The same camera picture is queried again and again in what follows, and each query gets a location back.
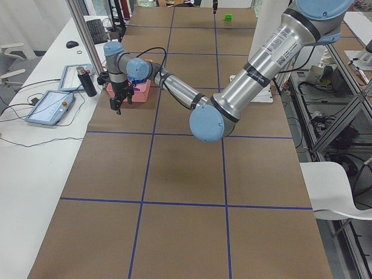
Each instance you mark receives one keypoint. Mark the long blue block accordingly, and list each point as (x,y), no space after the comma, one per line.
(136,81)

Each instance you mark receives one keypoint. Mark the lower teach pendant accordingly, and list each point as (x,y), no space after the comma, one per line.
(51,108)

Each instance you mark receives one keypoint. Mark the green block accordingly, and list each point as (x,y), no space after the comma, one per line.
(228,17)

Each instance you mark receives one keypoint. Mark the black computer mouse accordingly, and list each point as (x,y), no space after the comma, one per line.
(71,44)

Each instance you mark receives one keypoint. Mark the pink plastic box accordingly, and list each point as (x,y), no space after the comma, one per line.
(139,91)

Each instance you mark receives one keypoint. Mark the upper teach pendant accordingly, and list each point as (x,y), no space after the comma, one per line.
(70,81)

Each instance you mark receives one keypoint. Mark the black water bottle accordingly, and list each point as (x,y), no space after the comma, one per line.
(86,81)

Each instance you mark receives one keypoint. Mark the aluminium frame post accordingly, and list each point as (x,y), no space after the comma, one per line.
(84,33)

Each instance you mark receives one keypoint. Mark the white plastic chair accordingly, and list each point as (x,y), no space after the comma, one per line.
(330,192)

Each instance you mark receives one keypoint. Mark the teach pendant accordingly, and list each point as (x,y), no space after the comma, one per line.
(51,108)
(70,81)

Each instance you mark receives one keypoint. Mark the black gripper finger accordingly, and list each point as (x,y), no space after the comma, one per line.
(130,93)
(115,104)

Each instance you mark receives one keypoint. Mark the black keyboard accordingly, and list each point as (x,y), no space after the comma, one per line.
(97,31)

